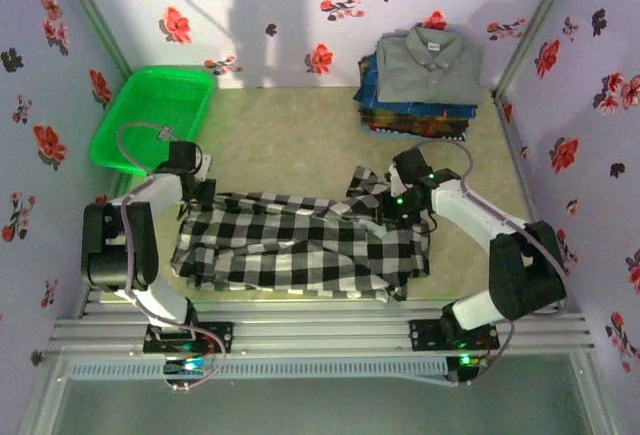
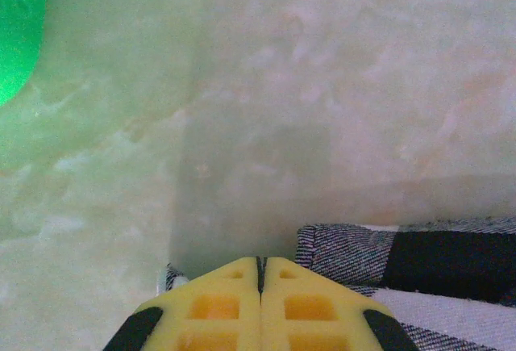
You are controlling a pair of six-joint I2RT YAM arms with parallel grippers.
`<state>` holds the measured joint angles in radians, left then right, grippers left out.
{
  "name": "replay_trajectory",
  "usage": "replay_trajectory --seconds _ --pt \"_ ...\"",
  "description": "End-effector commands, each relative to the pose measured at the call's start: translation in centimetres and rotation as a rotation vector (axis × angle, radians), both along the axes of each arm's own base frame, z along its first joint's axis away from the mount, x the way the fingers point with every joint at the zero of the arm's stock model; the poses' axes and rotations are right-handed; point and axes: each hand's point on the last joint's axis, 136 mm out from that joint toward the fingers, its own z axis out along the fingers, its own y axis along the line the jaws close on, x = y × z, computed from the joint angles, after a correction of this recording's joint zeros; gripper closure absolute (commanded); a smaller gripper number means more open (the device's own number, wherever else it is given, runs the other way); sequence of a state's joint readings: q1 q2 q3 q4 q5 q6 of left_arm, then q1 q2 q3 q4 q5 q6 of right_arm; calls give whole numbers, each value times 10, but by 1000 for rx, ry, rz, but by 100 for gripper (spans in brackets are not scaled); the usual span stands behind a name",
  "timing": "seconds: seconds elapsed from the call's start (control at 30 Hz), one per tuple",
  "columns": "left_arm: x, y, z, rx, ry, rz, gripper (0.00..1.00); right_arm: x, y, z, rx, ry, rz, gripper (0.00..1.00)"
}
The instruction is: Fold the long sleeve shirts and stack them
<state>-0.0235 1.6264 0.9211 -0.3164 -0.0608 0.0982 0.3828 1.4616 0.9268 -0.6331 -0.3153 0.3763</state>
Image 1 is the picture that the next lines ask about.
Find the white label sticker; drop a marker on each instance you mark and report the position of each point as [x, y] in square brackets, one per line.
[165, 131]

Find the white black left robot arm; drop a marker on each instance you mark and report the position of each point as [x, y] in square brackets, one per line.
[120, 245]

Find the black white checked shirt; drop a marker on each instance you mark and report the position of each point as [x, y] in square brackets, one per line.
[300, 250]

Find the grey folded shirt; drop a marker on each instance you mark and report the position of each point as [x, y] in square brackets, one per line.
[430, 70]

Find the dark orange patterned folded shirt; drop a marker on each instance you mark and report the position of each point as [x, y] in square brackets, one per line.
[415, 126]

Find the blue patterned folded shirt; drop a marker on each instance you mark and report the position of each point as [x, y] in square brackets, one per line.
[367, 90]

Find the green plastic basket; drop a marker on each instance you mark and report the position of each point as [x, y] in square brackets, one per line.
[150, 100]

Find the light blue folded shirt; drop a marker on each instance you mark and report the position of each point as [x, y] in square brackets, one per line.
[390, 136]

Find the left controller board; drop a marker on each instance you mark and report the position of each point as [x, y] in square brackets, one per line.
[187, 365]

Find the aluminium corner post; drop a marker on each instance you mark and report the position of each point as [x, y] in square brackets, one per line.
[90, 10]
[537, 20]

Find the controller board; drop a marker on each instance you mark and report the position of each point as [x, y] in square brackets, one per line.
[187, 365]
[467, 360]

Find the right controller board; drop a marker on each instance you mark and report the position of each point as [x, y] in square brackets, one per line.
[467, 360]

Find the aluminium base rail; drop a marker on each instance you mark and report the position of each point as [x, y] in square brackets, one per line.
[320, 327]

